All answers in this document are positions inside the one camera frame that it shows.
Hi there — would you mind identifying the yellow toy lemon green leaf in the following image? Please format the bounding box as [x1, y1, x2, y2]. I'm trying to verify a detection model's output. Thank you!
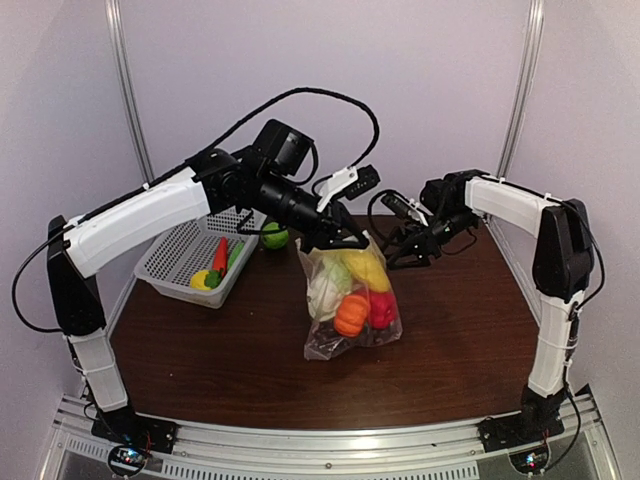
[190, 270, 222, 291]

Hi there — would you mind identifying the clear dotted zip top bag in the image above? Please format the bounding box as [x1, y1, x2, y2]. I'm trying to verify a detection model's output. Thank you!
[295, 231, 403, 361]

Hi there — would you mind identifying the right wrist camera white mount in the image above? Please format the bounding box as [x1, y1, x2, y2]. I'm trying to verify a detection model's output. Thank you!
[381, 193, 429, 226]

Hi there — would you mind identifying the red toy bell pepper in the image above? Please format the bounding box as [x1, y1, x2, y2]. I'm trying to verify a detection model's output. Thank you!
[369, 291, 398, 330]

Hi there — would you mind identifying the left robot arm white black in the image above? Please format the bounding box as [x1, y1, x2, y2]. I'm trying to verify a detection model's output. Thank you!
[46, 119, 369, 444]

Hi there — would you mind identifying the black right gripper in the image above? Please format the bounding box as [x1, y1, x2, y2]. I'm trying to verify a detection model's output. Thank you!
[376, 206, 475, 270]

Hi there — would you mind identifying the aluminium corner post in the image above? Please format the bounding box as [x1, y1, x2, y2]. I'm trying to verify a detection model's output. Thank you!
[497, 0, 545, 177]
[104, 0, 155, 182]

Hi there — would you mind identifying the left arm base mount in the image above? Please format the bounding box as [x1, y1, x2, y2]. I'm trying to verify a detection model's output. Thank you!
[91, 415, 178, 478]

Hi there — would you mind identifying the green toy cucumber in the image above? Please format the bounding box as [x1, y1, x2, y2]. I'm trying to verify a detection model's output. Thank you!
[227, 242, 244, 270]

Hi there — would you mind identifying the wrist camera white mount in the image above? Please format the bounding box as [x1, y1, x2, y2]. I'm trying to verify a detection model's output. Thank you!
[381, 193, 429, 226]
[316, 165, 380, 213]

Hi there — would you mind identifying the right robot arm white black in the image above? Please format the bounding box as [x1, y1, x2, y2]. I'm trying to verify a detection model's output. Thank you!
[380, 170, 596, 442]

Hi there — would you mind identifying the aluminium front rail frame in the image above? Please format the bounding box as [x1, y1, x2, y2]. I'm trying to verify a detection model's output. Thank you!
[39, 389, 621, 480]

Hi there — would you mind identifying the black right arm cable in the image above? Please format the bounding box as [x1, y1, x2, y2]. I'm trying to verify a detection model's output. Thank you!
[367, 188, 607, 451]

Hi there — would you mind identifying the yellow toy banana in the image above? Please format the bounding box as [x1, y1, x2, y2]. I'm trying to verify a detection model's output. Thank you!
[342, 250, 391, 293]

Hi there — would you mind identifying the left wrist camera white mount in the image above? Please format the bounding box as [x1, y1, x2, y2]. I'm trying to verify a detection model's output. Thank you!
[316, 165, 380, 213]

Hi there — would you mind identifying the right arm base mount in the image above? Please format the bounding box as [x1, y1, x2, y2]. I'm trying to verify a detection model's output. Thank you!
[477, 414, 565, 476]

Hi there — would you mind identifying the left aluminium corner post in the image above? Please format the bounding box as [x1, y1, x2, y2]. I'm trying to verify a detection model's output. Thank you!
[104, 0, 155, 182]

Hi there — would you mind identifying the orange toy carrot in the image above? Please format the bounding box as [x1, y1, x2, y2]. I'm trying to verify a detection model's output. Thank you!
[212, 237, 228, 276]

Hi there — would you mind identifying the right aluminium corner post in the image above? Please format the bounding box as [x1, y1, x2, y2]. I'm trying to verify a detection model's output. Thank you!
[497, 0, 545, 177]

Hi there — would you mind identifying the green toy apple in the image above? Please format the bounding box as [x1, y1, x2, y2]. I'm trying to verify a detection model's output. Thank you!
[260, 222, 289, 250]

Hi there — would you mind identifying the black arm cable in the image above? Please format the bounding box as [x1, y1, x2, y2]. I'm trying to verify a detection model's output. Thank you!
[10, 86, 380, 334]
[367, 188, 607, 451]

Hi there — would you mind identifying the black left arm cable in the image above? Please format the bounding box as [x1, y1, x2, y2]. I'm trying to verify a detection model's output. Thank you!
[10, 86, 380, 334]

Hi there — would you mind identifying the orange toy pumpkin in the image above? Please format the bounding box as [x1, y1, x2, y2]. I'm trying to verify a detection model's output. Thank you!
[334, 295, 370, 338]

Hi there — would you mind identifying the white perforated plastic basket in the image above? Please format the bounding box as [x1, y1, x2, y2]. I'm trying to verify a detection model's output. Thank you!
[134, 208, 266, 309]

